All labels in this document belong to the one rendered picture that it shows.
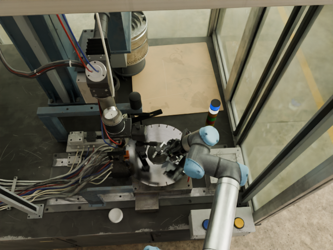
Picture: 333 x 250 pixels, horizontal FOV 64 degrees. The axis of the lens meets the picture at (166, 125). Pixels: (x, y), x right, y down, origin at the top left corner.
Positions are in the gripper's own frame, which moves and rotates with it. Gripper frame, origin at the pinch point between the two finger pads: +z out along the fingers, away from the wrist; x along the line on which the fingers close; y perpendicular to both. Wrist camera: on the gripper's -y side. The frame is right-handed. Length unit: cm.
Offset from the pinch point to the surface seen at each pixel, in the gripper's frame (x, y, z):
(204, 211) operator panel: 30.8, 9.4, -5.0
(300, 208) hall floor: 121, -75, 29
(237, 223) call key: 42.5, 6.2, -13.7
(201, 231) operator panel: 34.4, 17.3, -5.2
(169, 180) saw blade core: 10.0, 9.0, 0.7
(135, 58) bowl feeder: -47, -42, 22
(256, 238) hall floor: 108, -36, 45
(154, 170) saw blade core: 2.9, 9.0, 4.8
